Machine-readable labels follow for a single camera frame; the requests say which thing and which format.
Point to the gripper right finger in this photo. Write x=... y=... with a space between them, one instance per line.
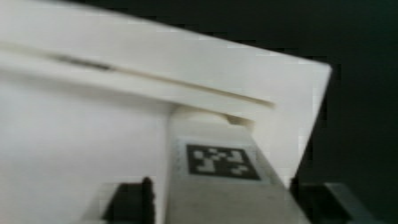
x=331 y=204

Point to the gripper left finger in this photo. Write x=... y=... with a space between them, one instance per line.
x=130 y=209

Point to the white leg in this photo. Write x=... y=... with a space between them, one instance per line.
x=224 y=189

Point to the white square table top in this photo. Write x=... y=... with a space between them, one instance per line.
x=100 y=72

